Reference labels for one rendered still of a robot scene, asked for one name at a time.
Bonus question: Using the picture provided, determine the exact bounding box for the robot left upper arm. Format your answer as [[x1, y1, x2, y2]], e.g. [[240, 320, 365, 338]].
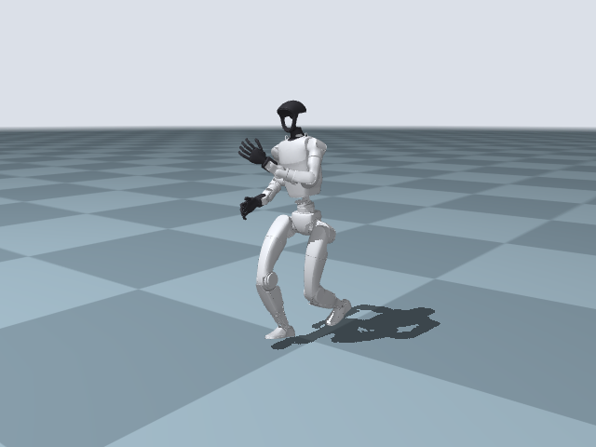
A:
[[301, 138, 327, 189]]

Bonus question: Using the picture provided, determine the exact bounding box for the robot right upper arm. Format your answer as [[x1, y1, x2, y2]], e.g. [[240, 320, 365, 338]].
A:
[[271, 145, 285, 186]]

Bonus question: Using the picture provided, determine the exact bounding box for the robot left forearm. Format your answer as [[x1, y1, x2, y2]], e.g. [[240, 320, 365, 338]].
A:
[[265, 161, 316, 185]]

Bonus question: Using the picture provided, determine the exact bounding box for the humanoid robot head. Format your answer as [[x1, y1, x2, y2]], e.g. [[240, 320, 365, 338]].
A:
[[277, 101, 306, 141]]

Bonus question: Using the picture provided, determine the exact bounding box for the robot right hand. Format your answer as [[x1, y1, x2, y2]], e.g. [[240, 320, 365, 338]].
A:
[[240, 194, 265, 220]]

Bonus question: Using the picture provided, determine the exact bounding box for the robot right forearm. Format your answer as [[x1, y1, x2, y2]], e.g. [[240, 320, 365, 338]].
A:
[[261, 176, 281, 205]]

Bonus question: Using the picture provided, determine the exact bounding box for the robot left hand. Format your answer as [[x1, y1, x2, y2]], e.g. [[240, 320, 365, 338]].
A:
[[238, 138, 278, 172]]

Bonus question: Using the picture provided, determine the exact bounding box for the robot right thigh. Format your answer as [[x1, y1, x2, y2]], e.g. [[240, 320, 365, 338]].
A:
[[257, 215, 296, 290]]

